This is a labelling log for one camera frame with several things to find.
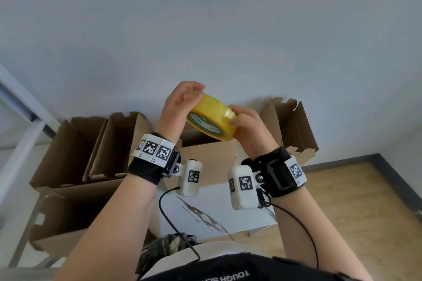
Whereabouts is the person's right hand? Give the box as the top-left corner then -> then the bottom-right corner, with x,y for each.
227,104 -> 279,160

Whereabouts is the person's left hand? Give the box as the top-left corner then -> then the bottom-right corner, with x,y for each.
154,81 -> 206,142

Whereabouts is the yellow packing tape roll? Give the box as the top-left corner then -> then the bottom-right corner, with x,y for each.
186,93 -> 238,142

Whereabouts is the person's right forearm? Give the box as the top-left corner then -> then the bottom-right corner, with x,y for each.
270,185 -> 374,281

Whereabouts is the person's left forearm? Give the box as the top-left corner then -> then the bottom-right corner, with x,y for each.
54,172 -> 159,281

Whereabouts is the camouflage cloth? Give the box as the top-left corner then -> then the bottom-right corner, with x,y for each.
135,233 -> 198,280

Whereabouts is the person's black shirt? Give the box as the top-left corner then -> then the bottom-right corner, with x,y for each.
140,251 -> 363,281

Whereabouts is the large open brown cardboard box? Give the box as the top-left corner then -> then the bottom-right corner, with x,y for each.
29,178 -> 163,256

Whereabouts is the black right wrist strap with markers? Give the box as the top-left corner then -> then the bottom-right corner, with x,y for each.
241,146 -> 308,198

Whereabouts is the black wrist strap with markers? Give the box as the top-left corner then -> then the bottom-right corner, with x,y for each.
127,132 -> 182,186
241,146 -> 308,198

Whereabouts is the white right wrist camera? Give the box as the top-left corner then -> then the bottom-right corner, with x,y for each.
227,165 -> 258,211

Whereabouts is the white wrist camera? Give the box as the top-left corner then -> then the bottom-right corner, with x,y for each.
227,165 -> 258,211
175,159 -> 203,198

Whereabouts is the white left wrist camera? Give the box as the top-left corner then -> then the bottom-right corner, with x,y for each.
175,159 -> 203,198

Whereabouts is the black left wrist strap with markers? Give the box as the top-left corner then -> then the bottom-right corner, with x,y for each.
127,132 -> 182,186

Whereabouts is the black left camera cable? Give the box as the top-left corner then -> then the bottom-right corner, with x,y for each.
159,187 -> 201,261

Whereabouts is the black camera cable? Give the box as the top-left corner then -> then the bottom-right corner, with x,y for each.
258,189 -> 320,270
159,187 -> 201,261

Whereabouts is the black right camera cable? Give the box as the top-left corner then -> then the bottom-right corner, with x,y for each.
258,189 -> 320,270

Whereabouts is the white metal shelf frame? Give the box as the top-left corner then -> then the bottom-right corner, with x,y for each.
0,63 -> 62,269

